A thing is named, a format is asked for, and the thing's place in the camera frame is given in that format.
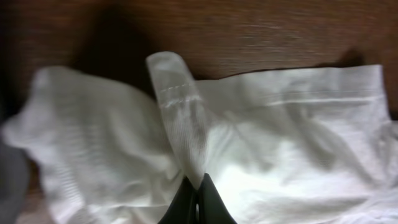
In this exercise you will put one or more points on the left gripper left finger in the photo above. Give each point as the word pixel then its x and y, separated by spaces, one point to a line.
pixel 182 210

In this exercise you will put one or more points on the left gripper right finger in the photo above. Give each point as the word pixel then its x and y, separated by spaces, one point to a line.
pixel 211 209

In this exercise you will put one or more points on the white polo shirt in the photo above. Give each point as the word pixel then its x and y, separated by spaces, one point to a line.
pixel 312 145

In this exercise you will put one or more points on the folded grey trousers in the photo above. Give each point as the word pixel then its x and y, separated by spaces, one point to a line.
pixel 14 182

